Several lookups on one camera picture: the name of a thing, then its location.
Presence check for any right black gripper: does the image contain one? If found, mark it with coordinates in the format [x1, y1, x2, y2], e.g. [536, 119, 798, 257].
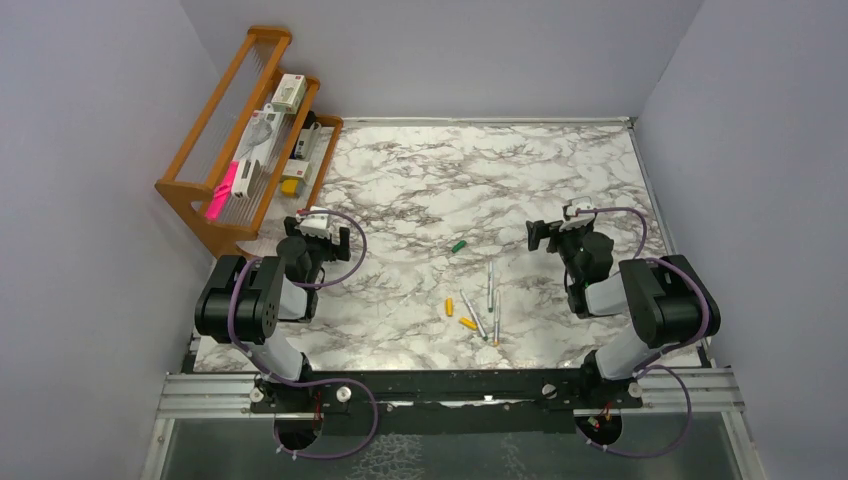
[527, 217, 593, 283]

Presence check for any green pen cap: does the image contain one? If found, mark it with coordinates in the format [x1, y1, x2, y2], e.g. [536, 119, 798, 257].
[451, 240, 467, 253]

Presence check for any white marker orange end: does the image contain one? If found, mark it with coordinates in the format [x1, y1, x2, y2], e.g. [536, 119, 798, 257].
[493, 290, 501, 347]

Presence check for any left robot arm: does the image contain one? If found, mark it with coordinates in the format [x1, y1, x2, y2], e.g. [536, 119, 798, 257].
[194, 213, 351, 411]

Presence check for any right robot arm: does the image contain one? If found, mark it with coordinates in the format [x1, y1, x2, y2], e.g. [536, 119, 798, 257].
[526, 220, 720, 407]

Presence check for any yellow pen cap lower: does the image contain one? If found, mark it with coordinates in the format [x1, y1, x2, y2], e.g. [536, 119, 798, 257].
[459, 317, 478, 331]

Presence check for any yellow small block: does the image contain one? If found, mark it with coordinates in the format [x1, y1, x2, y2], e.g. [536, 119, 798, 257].
[280, 178, 304, 198]

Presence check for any white red small box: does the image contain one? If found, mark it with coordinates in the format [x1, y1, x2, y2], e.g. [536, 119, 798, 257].
[281, 159, 312, 183]

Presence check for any white box beside pink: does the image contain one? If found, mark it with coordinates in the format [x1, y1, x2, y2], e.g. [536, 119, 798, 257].
[230, 159, 262, 199]

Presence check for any white marker on table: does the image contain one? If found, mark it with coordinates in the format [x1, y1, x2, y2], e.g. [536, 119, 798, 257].
[460, 290, 488, 341]

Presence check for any pink highlighter item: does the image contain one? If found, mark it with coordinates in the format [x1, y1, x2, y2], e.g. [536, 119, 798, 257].
[205, 161, 239, 221]

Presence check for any wooden rack shelf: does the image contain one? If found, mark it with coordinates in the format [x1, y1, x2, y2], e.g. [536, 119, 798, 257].
[155, 26, 343, 257]

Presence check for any white blister pack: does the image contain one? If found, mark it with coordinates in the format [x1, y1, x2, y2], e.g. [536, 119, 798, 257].
[232, 103, 286, 167]

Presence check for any white box top shelf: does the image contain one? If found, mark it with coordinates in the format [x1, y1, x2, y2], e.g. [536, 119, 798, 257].
[271, 73, 308, 114]

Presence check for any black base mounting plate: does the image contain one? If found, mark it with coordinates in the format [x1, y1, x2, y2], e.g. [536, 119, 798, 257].
[249, 368, 643, 437]

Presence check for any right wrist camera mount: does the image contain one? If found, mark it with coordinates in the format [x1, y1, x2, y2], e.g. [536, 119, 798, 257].
[559, 196, 596, 231]

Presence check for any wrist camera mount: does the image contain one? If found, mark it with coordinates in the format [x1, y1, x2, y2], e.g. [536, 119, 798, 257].
[559, 196, 596, 231]
[295, 207, 332, 240]

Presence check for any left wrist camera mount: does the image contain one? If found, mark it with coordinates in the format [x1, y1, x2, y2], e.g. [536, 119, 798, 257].
[295, 207, 332, 240]

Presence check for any aluminium rail frame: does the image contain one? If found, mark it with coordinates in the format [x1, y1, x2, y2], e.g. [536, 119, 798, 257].
[156, 368, 746, 420]

